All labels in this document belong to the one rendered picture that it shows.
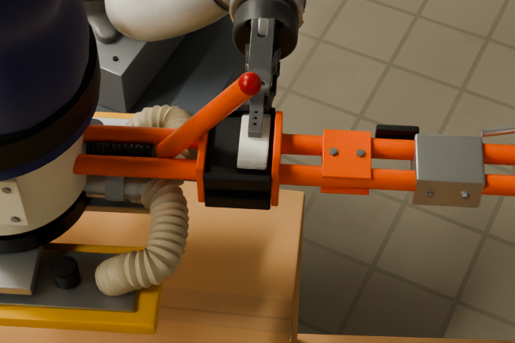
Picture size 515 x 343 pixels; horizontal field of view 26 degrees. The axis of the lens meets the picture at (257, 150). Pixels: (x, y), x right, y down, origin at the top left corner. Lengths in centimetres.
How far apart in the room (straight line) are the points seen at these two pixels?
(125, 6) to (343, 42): 161
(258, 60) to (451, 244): 150
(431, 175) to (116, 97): 79
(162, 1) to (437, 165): 44
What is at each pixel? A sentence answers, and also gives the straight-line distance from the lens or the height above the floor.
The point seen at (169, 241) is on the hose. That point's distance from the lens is 116.
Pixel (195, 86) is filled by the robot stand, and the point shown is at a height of 75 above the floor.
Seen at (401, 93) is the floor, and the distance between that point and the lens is 288.
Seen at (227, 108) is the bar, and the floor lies 132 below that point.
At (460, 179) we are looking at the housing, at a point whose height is 125.
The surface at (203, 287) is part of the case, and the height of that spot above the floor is 94.
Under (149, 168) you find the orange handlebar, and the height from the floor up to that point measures 124.
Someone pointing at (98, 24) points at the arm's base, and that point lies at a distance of 182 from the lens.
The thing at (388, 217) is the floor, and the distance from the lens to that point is 263.
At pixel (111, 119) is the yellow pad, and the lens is 134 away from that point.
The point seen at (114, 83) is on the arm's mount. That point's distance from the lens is 179.
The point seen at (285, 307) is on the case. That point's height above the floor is 94.
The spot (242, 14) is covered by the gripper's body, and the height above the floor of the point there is 126.
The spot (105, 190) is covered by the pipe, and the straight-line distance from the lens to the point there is 121.
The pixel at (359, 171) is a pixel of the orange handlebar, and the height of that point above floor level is 124.
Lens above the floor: 214
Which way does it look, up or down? 52 degrees down
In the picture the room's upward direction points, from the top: straight up
